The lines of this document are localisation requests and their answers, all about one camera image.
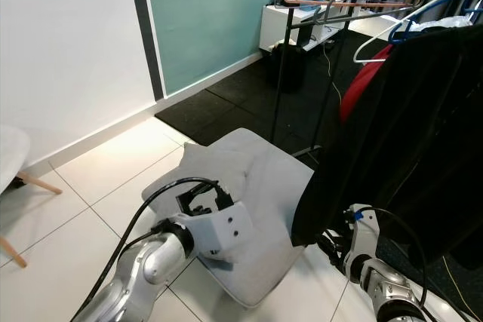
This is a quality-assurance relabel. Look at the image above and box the red hanging garment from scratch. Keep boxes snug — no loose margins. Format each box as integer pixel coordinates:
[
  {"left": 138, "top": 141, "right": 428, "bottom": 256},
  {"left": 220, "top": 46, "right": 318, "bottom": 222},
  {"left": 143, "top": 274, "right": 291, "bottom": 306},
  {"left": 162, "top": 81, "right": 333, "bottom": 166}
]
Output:
[{"left": 339, "top": 44, "right": 395, "bottom": 124}]

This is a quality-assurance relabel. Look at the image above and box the grey square pillow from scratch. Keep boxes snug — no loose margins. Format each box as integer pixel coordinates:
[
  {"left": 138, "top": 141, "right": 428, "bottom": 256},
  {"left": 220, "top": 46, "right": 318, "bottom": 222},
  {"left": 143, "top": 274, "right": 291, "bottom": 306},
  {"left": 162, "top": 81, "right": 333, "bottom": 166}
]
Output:
[{"left": 141, "top": 127, "right": 318, "bottom": 309}]

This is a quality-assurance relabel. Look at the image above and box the thin yellow cable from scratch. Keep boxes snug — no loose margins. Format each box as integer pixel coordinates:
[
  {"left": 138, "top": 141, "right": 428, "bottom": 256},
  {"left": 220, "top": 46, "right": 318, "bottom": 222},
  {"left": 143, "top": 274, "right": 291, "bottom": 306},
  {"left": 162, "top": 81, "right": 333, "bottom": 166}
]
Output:
[{"left": 323, "top": 39, "right": 345, "bottom": 104}]

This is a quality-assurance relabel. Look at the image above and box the black waste bin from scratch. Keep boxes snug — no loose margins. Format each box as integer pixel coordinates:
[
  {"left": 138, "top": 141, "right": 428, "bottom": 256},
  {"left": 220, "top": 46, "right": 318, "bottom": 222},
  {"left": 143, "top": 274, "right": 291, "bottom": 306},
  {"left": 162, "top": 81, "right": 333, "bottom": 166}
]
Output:
[{"left": 272, "top": 41, "right": 307, "bottom": 94}]

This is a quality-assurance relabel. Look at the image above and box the white plastic bag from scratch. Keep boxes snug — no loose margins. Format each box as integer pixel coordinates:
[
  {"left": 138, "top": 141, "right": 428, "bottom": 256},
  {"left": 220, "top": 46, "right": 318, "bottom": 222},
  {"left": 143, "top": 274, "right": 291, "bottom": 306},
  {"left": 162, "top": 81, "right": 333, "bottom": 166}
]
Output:
[{"left": 432, "top": 15, "right": 475, "bottom": 33}]

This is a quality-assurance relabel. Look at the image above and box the black hanging garment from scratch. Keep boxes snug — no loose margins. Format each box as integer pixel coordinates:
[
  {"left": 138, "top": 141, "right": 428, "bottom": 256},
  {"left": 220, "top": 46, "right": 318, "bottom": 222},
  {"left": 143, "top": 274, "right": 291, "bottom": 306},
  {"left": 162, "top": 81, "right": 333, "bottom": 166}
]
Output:
[{"left": 291, "top": 23, "right": 483, "bottom": 264}]

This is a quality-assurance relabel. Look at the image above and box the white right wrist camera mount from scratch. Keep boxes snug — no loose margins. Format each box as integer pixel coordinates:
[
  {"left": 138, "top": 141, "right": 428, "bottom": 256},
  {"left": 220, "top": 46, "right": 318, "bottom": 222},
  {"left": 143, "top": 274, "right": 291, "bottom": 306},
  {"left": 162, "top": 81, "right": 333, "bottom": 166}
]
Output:
[{"left": 343, "top": 204, "right": 383, "bottom": 271}]

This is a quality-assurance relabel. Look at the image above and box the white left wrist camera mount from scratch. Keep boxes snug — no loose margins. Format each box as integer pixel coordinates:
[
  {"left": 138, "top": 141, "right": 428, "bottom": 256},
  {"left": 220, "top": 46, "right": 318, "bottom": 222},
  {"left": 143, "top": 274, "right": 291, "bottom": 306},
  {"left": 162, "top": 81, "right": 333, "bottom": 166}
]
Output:
[{"left": 191, "top": 201, "right": 262, "bottom": 263}]

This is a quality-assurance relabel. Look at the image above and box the white clothes hanger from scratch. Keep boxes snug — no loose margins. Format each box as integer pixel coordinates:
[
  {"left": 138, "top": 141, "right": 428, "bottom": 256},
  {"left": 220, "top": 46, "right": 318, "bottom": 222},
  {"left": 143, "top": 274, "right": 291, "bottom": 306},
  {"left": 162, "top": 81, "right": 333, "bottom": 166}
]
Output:
[{"left": 353, "top": 0, "right": 483, "bottom": 65}]

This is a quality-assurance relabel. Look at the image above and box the black metal clothes rack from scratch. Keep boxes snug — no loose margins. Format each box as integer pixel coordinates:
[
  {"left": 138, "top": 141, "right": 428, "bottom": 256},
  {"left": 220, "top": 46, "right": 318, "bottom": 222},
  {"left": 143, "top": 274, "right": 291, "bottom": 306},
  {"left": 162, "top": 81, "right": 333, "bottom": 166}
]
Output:
[{"left": 270, "top": 0, "right": 357, "bottom": 163}]

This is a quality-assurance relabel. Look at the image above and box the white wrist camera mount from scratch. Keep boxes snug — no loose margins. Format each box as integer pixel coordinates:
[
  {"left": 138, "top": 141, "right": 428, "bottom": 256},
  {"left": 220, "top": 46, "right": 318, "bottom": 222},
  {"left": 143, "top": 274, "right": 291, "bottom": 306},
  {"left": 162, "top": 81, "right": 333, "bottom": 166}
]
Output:
[
  {"left": 343, "top": 204, "right": 383, "bottom": 271},
  {"left": 191, "top": 201, "right": 262, "bottom": 263}
]

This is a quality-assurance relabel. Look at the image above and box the white low cabinet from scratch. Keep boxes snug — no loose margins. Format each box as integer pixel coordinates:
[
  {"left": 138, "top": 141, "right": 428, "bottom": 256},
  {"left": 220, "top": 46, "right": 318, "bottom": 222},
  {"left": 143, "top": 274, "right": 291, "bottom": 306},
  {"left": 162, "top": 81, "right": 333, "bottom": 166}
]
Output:
[{"left": 260, "top": 0, "right": 402, "bottom": 53}]

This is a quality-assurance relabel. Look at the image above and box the black vertical wall strip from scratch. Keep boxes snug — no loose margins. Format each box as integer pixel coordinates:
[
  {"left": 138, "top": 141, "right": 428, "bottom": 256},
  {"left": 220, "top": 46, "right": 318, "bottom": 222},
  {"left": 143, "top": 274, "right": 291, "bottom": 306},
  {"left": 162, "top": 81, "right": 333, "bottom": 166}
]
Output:
[{"left": 125, "top": 0, "right": 167, "bottom": 102}]

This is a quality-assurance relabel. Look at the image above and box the white chair with wooden legs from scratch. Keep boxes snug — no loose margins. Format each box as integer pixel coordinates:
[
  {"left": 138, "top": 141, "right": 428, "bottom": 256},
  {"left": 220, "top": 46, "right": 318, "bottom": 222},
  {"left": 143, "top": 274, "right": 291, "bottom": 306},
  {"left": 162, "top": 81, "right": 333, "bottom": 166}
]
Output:
[{"left": 0, "top": 124, "right": 63, "bottom": 269}]

